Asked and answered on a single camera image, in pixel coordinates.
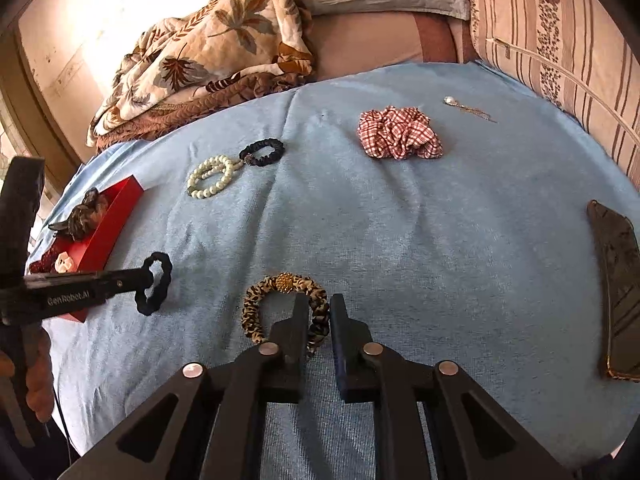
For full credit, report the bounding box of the person's left hand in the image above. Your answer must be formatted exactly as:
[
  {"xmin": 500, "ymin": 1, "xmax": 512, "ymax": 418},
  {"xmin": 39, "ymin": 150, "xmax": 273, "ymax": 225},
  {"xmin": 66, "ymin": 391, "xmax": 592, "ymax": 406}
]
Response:
[{"xmin": 0, "ymin": 332, "xmax": 54, "ymax": 423}]

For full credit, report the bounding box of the leopard print scrunchie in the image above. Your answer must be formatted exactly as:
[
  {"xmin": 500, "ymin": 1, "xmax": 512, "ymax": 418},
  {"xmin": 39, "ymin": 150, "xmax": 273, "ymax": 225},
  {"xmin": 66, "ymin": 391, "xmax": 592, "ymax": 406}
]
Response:
[{"xmin": 241, "ymin": 272, "xmax": 331, "ymax": 357}]

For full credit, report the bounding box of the light blue towel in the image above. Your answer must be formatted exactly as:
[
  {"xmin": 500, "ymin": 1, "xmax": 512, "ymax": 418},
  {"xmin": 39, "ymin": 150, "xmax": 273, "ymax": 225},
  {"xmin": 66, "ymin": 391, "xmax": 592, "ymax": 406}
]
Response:
[{"xmin": 37, "ymin": 60, "xmax": 640, "ymax": 471}]

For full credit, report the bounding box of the dark red patterned scrunchie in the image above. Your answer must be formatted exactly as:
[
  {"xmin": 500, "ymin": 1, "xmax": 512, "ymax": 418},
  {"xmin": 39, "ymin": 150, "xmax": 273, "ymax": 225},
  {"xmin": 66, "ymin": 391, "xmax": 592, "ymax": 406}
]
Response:
[{"xmin": 30, "ymin": 250, "xmax": 59, "ymax": 276}]

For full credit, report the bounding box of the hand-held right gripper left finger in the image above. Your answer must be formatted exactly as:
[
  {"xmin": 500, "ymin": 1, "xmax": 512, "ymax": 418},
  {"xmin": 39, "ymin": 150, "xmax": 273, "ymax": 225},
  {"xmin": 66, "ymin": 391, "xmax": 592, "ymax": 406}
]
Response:
[{"xmin": 57, "ymin": 292, "xmax": 313, "ymax": 480}]

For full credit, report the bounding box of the pink brown bed sheet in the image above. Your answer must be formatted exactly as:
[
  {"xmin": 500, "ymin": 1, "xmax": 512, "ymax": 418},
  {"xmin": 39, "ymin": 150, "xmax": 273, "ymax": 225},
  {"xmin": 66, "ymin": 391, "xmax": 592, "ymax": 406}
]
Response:
[{"xmin": 310, "ymin": 12, "xmax": 481, "ymax": 81}]

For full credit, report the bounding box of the brown fluffy scrunchie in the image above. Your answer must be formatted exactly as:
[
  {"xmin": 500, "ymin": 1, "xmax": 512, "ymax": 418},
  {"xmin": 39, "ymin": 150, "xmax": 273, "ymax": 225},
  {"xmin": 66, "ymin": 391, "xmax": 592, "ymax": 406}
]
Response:
[{"xmin": 67, "ymin": 187, "xmax": 110, "ymax": 239}]

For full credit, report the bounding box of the pearl pendant chain necklace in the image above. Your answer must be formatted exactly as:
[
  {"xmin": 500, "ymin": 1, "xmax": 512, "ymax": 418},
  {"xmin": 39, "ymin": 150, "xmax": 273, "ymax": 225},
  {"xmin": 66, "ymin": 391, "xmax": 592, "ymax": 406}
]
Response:
[{"xmin": 443, "ymin": 96, "xmax": 498, "ymax": 124}]

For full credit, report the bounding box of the white pearl bead strand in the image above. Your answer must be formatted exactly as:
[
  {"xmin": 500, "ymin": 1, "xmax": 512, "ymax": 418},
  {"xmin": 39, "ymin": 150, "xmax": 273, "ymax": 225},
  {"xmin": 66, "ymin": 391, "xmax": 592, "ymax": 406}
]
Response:
[{"xmin": 186, "ymin": 155, "xmax": 244, "ymax": 199}]

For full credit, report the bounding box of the leaf print blanket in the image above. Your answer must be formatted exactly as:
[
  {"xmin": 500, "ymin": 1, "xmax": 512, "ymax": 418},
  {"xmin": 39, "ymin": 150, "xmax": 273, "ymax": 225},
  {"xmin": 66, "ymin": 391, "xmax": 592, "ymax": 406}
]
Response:
[{"xmin": 86, "ymin": 0, "xmax": 321, "ymax": 153}]

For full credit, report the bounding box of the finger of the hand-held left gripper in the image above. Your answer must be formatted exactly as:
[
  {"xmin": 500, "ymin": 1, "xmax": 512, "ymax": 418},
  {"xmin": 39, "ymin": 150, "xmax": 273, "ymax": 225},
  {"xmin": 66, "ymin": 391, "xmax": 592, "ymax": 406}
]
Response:
[{"xmin": 100, "ymin": 266, "xmax": 157, "ymax": 302}]

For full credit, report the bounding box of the thick black scrunchie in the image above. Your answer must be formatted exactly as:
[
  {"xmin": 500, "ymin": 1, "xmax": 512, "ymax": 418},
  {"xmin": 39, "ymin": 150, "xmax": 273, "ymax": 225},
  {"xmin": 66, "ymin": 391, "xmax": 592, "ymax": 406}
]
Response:
[{"xmin": 134, "ymin": 251, "xmax": 173, "ymax": 317}]

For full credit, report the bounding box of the thin black satin scrunchie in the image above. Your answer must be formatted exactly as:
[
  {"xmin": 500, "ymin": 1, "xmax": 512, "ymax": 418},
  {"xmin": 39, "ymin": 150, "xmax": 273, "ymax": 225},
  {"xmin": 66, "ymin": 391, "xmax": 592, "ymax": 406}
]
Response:
[{"xmin": 239, "ymin": 137, "xmax": 286, "ymax": 168}]

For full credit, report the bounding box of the dark smartphone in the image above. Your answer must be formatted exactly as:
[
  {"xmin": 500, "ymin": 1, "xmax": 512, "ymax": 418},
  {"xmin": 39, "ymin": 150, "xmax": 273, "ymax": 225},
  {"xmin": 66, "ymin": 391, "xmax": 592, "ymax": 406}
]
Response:
[{"xmin": 586, "ymin": 200, "xmax": 640, "ymax": 381}]

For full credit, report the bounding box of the striped floral cushion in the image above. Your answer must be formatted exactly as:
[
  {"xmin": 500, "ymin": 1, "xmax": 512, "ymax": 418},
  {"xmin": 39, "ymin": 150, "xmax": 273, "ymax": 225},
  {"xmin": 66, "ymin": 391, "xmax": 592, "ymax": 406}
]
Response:
[{"xmin": 469, "ymin": 0, "xmax": 640, "ymax": 186}]

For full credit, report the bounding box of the red tray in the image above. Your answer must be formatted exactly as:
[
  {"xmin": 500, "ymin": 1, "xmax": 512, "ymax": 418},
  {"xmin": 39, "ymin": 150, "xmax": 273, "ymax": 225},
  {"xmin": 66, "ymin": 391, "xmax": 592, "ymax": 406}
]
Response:
[{"xmin": 28, "ymin": 175, "xmax": 146, "ymax": 324}]

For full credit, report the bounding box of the black cable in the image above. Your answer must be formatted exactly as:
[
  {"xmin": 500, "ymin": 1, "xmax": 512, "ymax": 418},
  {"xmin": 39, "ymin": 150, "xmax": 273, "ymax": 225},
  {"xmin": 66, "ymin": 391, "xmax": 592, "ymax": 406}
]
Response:
[{"xmin": 49, "ymin": 392, "xmax": 73, "ymax": 463}]

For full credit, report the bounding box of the red checked scrunchie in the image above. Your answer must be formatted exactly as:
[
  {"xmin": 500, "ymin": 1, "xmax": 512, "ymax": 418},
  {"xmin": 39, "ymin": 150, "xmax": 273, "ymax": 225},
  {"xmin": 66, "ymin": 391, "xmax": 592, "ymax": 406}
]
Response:
[{"xmin": 357, "ymin": 106, "xmax": 444, "ymax": 161}]

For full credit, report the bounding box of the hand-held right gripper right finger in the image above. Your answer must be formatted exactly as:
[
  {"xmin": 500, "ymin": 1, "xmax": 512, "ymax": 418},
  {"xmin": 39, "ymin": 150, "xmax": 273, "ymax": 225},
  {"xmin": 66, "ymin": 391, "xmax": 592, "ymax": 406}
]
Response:
[{"xmin": 329, "ymin": 292, "xmax": 576, "ymax": 480}]

